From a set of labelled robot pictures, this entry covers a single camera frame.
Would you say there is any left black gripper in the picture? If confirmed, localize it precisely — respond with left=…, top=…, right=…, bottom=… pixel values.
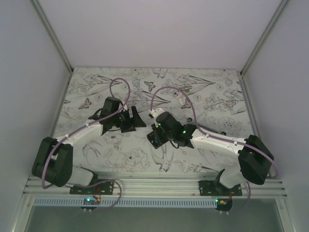
left=112, top=106, right=146, bottom=133

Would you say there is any black fuse box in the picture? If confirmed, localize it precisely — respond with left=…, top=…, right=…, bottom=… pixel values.
left=147, top=131, right=168, bottom=149

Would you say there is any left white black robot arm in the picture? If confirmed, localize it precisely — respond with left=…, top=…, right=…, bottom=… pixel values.
left=31, top=97, right=146, bottom=194

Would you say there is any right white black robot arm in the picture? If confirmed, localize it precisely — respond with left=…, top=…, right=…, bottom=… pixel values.
left=147, top=108, right=274, bottom=196

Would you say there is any silver ratchet wrench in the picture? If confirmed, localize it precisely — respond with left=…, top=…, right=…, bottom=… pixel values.
left=187, top=117, right=226, bottom=135

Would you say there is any white plastic tool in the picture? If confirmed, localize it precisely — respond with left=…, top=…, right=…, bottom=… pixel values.
left=173, top=90, right=184, bottom=106

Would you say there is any floral patterned mat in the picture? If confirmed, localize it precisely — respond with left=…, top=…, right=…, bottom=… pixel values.
left=54, top=67, right=253, bottom=173

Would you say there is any right small circuit board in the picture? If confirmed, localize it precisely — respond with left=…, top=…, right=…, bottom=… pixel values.
left=215, top=199, right=233, bottom=215

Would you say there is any small circuit board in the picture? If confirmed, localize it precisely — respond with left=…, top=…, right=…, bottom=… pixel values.
left=81, top=197, right=101, bottom=213
left=215, top=199, right=233, bottom=215

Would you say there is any left small circuit board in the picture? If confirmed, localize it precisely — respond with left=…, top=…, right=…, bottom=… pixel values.
left=81, top=197, right=101, bottom=213

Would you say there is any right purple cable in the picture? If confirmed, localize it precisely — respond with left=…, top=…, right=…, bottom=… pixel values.
left=149, top=86, right=278, bottom=179

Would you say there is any purple cable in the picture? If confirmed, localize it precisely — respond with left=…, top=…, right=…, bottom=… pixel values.
left=41, top=77, right=133, bottom=189
left=149, top=86, right=278, bottom=179

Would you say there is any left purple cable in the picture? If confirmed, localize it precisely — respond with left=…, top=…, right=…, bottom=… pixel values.
left=41, top=77, right=133, bottom=189

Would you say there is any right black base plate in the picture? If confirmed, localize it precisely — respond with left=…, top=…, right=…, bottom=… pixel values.
left=198, top=180, right=242, bottom=197

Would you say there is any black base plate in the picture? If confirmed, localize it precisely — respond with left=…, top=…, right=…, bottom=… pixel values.
left=198, top=180, right=242, bottom=197
left=69, top=179, right=114, bottom=195

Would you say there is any aluminium rail frame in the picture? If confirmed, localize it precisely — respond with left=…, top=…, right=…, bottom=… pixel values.
left=23, top=169, right=289, bottom=199

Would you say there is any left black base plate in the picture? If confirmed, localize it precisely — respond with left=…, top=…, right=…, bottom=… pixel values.
left=69, top=179, right=114, bottom=195

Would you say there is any white slotted cable duct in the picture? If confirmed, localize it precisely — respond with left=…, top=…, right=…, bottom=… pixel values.
left=33, top=197, right=216, bottom=208

